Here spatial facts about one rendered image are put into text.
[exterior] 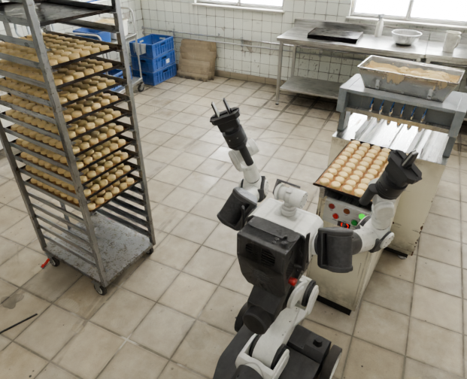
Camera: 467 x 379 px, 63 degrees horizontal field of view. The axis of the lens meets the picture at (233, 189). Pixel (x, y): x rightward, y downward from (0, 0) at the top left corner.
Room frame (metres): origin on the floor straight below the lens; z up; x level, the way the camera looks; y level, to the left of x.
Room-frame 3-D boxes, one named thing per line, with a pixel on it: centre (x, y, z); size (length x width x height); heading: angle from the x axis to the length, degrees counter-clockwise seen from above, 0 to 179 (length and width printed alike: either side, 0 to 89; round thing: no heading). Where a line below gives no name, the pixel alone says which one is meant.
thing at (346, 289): (1.88, -0.79, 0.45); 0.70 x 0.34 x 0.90; 147
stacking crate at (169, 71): (6.02, 1.24, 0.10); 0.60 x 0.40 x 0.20; 152
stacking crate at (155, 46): (6.02, 1.24, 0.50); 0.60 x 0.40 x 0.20; 157
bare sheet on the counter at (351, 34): (4.98, -1.26, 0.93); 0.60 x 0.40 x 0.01; 66
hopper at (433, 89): (2.30, -1.06, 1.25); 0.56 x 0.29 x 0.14; 57
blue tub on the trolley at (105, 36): (5.00, 1.75, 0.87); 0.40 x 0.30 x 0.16; 68
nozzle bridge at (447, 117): (2.30, -1.06, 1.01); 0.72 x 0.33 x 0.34; 57
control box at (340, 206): (1.57, -0.59, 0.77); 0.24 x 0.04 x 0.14; 57
